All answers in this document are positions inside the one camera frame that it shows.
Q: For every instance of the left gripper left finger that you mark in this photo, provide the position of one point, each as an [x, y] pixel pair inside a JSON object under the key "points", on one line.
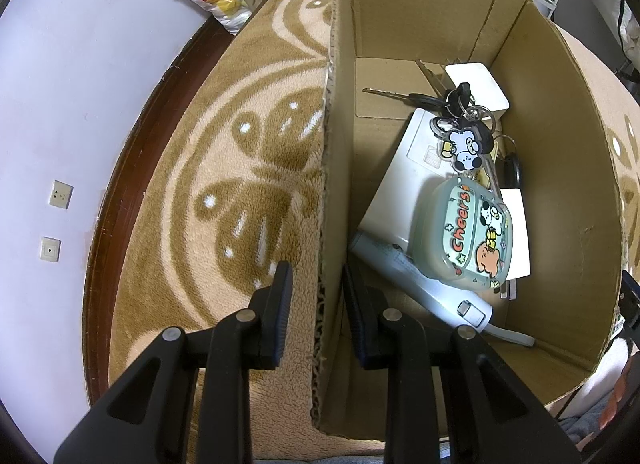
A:
{"points": [[144, 417]]}

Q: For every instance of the white square box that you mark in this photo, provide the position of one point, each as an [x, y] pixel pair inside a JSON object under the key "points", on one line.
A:
{"points": [[484, 88]]}

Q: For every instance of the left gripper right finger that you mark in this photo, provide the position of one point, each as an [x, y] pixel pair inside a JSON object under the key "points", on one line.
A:
{"points": [[491, 415]]}

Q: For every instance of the wall socket lower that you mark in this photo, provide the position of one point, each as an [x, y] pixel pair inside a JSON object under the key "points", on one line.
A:
{"points": [[50, 249]]}

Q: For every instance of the white charger block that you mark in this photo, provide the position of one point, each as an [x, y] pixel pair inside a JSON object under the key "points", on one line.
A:
{"points": [[520, 260]]}

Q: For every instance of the cardboard box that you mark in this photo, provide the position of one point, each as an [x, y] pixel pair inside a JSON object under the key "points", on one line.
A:
{"points": [[576, 129]]}

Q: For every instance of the wall socket upper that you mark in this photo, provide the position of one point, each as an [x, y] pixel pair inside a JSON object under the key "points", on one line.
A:
{"points": [[60, 194]]}

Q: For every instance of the black key bunch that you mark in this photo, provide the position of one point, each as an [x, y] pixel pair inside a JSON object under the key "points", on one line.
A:
{"points": [[456, 109]]}

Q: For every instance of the white switch panel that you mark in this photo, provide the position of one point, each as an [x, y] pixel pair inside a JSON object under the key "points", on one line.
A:
{"points": [[416, 168]]}

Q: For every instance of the cartoon earbud case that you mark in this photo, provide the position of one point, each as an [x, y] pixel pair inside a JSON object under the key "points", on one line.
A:
{"points": [[462, 236]]}

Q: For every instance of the dog keychain charm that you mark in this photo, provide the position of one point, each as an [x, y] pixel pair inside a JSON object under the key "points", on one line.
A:
{"points": [[462, 150]]}

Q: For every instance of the beige patterned blanket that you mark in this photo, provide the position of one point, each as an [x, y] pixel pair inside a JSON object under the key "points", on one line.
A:
{"points": [[239, 188]]}

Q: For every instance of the wall socket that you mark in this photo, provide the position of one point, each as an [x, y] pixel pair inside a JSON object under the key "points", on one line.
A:
{"points": [[60, 194], [50, 249]]}

